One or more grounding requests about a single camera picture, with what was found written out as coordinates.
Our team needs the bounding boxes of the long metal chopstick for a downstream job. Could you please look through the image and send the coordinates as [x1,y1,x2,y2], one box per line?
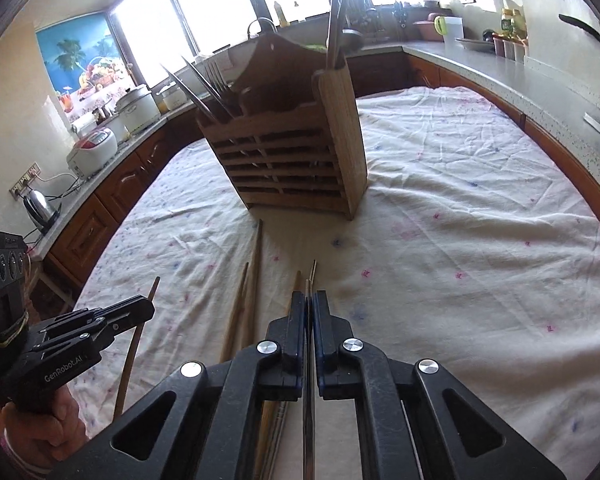
[326,0,349,70]

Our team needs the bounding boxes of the person's left hand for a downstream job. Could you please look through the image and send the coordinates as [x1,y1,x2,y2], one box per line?
[2,386,88,476]

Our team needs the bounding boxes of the lower wooden counter cabinets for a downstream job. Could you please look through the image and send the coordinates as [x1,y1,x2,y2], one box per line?
[33,41,600,296]

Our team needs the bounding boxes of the steel electric kettle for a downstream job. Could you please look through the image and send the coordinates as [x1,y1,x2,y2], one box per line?
[23,190,59,235]

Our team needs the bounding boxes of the floral white tablecloth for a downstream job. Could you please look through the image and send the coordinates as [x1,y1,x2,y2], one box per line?
[78,88,600,479]

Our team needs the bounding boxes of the white red rice cooker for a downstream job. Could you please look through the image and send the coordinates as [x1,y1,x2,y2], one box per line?
[67,128,118,179]

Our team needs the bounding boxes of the large white cooker pot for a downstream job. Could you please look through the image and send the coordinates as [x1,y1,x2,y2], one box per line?
[116,84,161,134]

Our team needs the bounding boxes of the tropical fruit poster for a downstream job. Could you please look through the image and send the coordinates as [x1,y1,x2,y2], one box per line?
[36,13,133,120]

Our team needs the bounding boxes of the wooden utensil holder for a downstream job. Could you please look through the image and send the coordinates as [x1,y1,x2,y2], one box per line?
[196,34,367,219]

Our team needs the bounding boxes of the small white electric pot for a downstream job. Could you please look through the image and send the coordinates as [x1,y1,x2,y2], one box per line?
[157,82,188,113]

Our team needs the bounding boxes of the bamboo chopsticks in holder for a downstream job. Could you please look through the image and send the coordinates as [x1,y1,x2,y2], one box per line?
[162,56,240,126]

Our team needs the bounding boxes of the metal fork in holder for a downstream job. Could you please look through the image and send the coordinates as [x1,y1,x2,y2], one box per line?
[206,61,240,113]

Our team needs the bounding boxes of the red plastic basin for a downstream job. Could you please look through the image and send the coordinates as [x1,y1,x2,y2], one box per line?
[413,12,444,42]

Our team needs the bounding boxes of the white green-lid container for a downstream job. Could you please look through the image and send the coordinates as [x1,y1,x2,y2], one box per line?
[434,15,465,47]

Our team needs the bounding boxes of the dish drying rack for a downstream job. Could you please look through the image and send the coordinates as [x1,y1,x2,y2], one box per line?
[347,0,408,44]

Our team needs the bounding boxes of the chrome sink faucet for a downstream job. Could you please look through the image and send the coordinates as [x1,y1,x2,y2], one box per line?
[247,16,277,40]

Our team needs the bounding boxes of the yellow dish soap bottle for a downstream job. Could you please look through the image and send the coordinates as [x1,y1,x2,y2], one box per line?
[274,1,289,27]

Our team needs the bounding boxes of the yellow oil bottle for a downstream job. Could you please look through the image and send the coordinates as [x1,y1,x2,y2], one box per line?
[501,9,528,41]

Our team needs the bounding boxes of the wall power socket strip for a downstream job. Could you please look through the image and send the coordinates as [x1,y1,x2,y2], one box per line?
[9,162,41,200]

